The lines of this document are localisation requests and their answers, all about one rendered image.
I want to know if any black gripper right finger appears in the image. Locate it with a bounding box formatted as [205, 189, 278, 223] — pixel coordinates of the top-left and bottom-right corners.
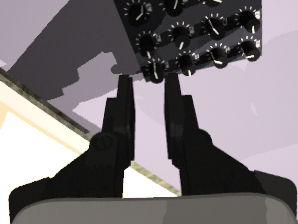
[164, 73, 297, 219]

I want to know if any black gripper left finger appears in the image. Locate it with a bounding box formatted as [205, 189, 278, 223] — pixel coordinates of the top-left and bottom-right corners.
[8, 75, 136, 224]

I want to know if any black knob box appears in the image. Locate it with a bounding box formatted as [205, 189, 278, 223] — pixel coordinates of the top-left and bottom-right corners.
[113, 0, 262, 84]

